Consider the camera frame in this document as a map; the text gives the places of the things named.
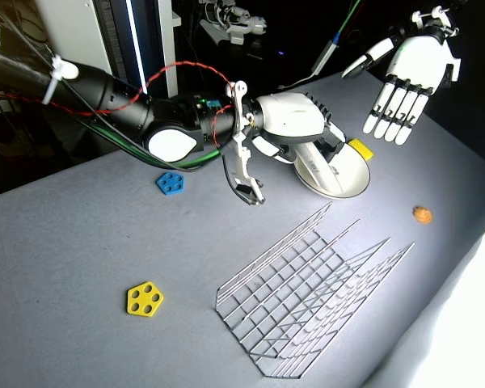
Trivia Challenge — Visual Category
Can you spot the blue pentagon block with holes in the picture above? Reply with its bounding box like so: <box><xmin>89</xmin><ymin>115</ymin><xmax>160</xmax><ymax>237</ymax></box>
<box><xmin>155</xmin><ymin>171</ymin><xmax>187</xmax><ymax>197</ymax></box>

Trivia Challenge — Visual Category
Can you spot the yellow rectangular block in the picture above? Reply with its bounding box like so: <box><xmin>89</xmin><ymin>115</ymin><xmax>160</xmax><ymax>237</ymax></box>
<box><xmin>346</xmin><ymin>138</ymin><xmax>375</xmax><ymax>162</ymax></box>

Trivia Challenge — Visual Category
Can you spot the wire dish rack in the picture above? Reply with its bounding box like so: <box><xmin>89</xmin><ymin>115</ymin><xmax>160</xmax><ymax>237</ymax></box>
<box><xmin>214</xmin><ymin>201</ymin><xmax>416</xmax><ymax>380</ymax></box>

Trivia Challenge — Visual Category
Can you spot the white background robot device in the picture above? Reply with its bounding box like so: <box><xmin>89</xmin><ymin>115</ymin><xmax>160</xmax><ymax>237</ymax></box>
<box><xmin>200</xmin><ymin>0</ymin><xmax>268</xmax><ymax>45</ymax></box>

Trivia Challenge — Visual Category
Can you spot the yellow pentagon block with holes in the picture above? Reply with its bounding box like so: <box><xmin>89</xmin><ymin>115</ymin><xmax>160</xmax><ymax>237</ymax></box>
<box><xmin>124</xmin><ymin>280</ymin><xmax>166</xmax><ymax>318</ymax></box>

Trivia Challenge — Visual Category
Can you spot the white equipment cabinet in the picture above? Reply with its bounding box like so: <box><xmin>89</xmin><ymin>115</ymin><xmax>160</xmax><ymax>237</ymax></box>
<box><xmin>34</xmin><ymin>0</ymin><xmax>183</xmax><ymax>100</ymax></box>

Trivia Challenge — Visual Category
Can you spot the grey plug with green cable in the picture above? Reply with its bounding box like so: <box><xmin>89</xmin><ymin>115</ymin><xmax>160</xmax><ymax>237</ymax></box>
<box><xmin>310</xmin><ymin>0</ymin><xmax>367</xmax><ymax>78</ymax></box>

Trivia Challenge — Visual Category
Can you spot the orange swirl cookie toy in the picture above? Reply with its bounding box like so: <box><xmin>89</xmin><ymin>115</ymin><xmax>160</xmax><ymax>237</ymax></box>
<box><xmin>411</xmin><ymin>205</ymin><xmax>433</xmax><ymax>225</ymax></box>

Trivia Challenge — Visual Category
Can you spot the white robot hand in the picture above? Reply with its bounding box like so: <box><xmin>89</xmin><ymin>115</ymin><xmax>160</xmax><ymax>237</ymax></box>
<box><xmin>250</xmin><ymin>91</ymin><xmax>348</xmax><ymax>165</ymax></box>
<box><xmin>341</xmin><ymin>27</ymin><xmax>462</xmax><ymax>146</ymax></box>

